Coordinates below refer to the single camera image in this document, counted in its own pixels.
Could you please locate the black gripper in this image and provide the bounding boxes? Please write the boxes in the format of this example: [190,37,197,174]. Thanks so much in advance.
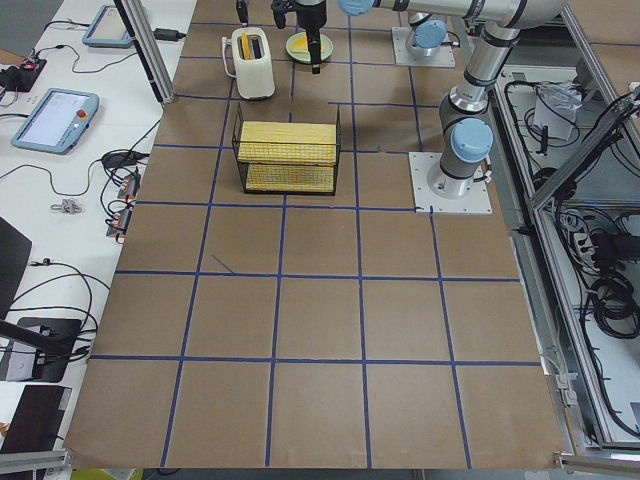
[236,0,327,75]

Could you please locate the white two-slot toaster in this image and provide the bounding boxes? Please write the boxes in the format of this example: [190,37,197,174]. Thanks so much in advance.
[221,27,275,100]

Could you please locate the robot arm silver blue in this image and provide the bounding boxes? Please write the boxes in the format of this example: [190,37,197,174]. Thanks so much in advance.
[270,1,448,65]
[339,0,566,200]

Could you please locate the yellow toast slice in toaster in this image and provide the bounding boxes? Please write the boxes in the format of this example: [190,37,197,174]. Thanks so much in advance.
[240,33,252,60]

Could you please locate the light green plate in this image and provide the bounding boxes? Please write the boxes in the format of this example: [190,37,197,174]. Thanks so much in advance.
[285,32,336,65]

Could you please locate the yellow toast slice on plate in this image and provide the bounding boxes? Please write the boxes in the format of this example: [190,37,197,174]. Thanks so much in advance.
[291,33,309,54]

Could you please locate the black power adapter brick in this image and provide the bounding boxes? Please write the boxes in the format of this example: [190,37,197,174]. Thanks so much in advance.
[153,28,186,42]

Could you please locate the far blue teach pendant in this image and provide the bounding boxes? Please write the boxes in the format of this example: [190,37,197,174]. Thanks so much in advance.
[82,4,133,49]

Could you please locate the blue teach pendant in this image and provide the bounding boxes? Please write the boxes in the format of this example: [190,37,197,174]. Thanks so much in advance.
[11,88,100,155]
[82,4,133,49]

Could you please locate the small electronics board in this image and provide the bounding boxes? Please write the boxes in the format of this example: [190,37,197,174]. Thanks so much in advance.
[105,172,141,243]

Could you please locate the near blue teach pendant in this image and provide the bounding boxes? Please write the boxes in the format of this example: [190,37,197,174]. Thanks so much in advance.
[11,88,100,155]

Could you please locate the black monitor stand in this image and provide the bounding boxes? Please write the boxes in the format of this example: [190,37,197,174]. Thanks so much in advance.
[1,220,82,383]

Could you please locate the black wire basket rack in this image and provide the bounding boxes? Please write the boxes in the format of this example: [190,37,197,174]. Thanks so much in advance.
[231,102,343,197]

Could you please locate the aluminium frame post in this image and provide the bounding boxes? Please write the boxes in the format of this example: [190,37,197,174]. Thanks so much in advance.
[114,0,175,105]

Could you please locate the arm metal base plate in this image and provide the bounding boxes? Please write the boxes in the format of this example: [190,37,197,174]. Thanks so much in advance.
[391,27,456,69]
[409,152,492,215]

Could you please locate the black cable bundle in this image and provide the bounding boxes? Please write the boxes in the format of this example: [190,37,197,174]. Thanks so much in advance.
[579,269,640,341]

